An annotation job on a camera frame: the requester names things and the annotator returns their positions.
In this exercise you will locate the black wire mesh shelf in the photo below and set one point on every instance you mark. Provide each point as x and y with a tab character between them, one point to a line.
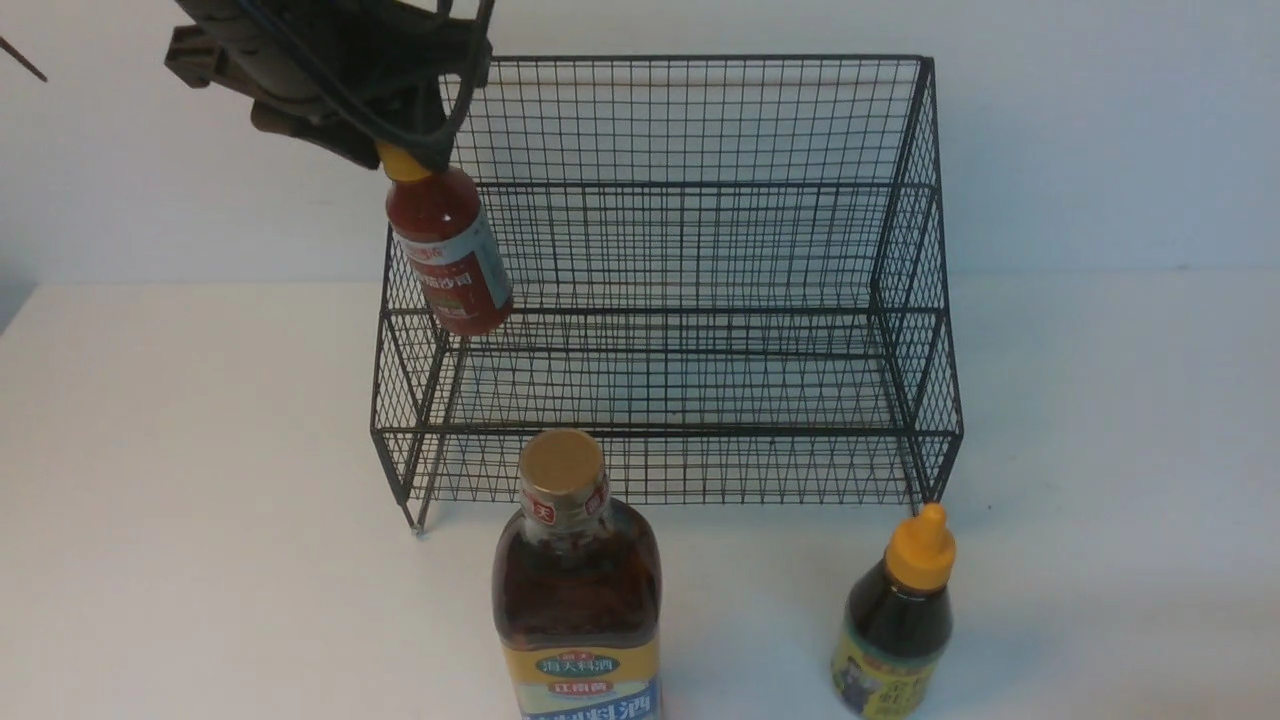
730	269

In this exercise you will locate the large cooking wine bottle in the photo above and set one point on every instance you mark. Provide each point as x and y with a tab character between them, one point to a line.
576	589

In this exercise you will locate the dark sauce bottle yellow cap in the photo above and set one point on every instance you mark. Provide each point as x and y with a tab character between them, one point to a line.
898	621

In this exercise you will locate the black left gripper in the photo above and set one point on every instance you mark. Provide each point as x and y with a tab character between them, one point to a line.
342	75

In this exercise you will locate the red chili sauce bottle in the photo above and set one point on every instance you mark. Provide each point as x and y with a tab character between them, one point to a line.
442	229

